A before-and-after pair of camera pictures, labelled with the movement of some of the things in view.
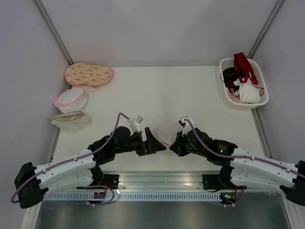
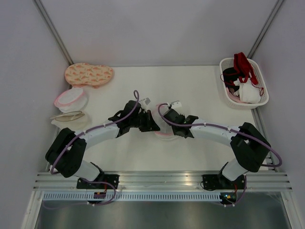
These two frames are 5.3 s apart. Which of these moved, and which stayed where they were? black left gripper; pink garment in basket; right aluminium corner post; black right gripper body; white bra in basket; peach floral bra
Moved: black right gripper body; black left gripper
Stayed: right aluminium corner post; peach floral bra; white bra in basket; pink garment in basket
